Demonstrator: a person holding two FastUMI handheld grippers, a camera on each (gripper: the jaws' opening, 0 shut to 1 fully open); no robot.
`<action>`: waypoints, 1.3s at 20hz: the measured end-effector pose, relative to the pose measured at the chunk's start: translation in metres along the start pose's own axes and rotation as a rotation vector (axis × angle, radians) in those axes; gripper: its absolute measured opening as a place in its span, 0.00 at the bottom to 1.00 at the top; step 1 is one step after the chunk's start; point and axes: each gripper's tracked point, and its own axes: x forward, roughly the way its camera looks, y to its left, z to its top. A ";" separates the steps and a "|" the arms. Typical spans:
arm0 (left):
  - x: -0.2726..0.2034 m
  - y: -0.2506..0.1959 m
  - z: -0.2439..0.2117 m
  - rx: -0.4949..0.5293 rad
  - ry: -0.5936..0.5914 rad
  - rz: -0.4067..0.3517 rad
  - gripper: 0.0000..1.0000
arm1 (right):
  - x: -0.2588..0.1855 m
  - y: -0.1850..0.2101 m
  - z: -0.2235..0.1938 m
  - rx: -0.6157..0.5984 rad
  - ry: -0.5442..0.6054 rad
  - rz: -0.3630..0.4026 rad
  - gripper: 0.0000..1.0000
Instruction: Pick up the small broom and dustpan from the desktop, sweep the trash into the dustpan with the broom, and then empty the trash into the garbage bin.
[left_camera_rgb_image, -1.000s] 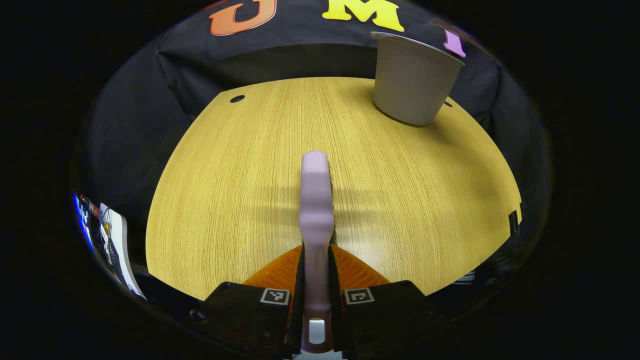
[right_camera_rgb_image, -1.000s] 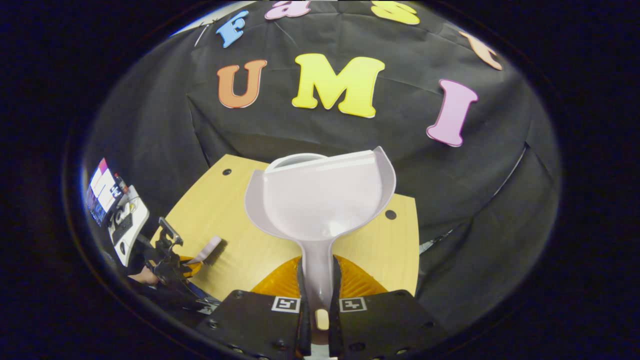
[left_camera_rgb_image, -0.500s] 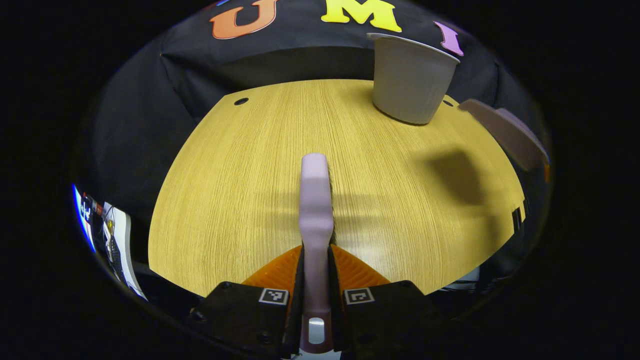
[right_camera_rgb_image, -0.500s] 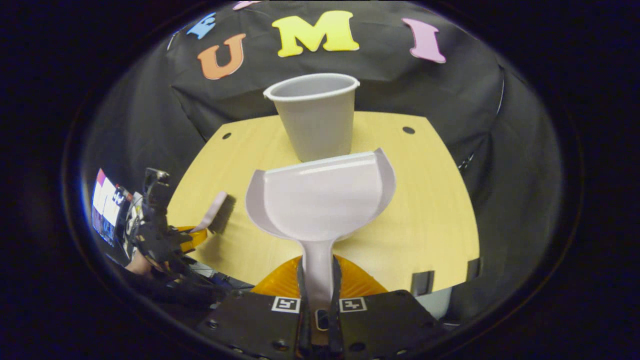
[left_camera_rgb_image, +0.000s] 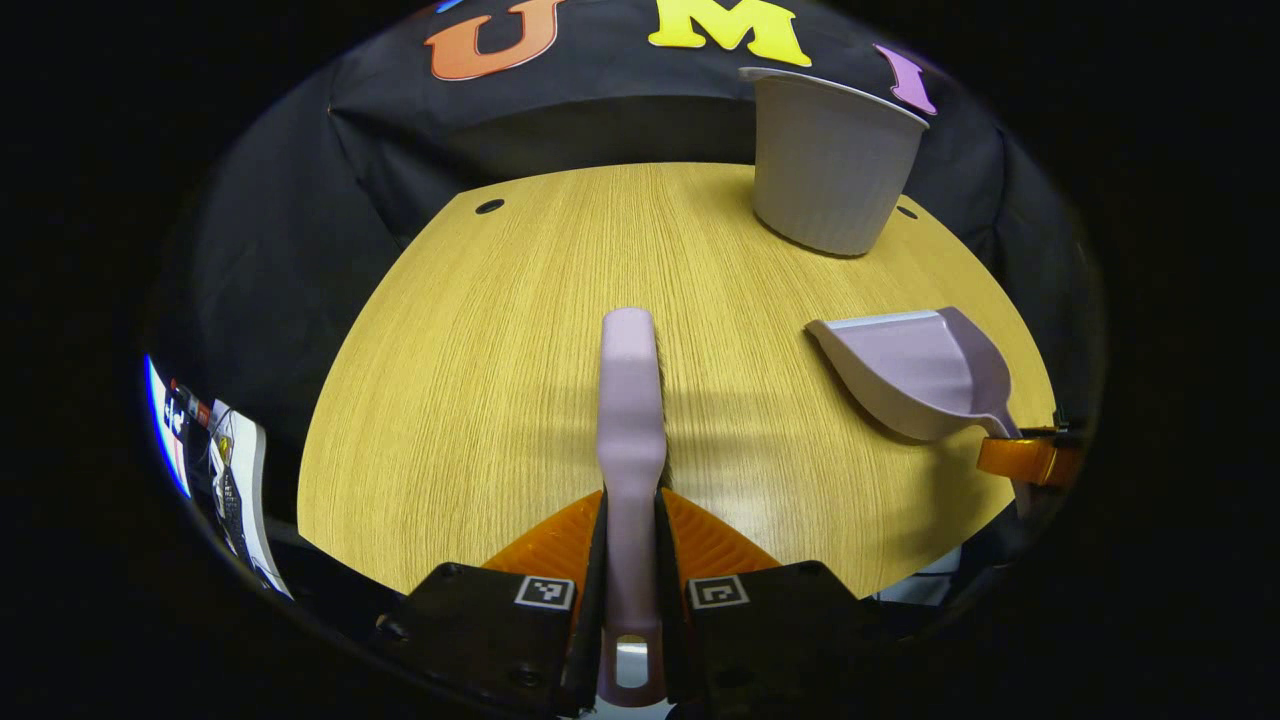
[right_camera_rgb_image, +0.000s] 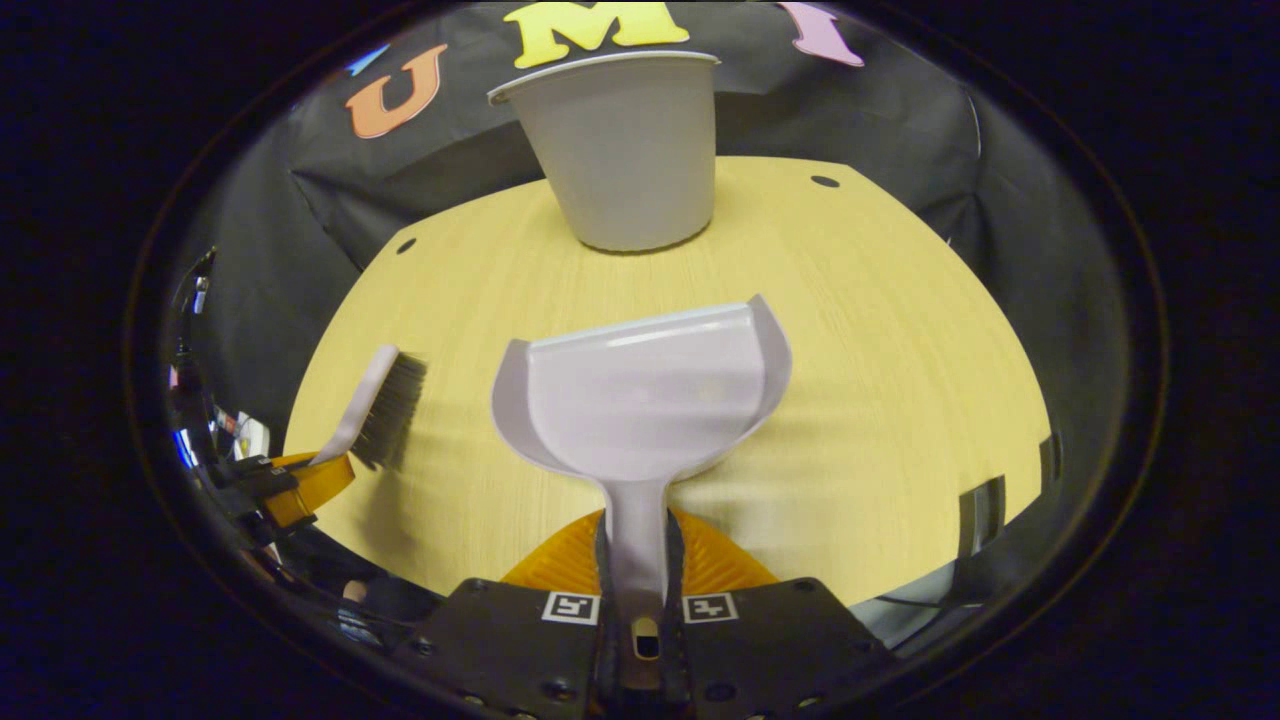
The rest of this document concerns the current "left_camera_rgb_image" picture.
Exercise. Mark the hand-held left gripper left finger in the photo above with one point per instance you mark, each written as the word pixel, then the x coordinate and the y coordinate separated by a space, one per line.
pixel 590 640

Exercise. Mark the lilac plastic dustpan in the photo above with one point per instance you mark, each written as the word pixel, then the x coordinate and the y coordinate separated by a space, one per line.
pixel 915 370

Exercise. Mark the small lilac broom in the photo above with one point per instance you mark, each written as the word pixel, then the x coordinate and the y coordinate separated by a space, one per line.
pixel 632 420

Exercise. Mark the grey plastic garbage bin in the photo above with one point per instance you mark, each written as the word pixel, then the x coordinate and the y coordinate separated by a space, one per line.
pixel 830 170

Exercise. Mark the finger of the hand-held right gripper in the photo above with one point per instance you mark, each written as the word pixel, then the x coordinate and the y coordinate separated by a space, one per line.
pixel 1025 460

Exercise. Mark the white side table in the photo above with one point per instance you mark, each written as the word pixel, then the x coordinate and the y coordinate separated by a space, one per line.
pixel 250 500

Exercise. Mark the computer monitor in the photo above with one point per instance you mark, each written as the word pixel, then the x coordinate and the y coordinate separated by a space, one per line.
pixel 172 430

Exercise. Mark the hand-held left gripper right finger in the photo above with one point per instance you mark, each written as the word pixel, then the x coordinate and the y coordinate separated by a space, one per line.
pixel 676 640

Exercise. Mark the wooden desktop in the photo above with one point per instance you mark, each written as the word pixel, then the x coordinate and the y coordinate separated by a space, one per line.
pixel 480 380

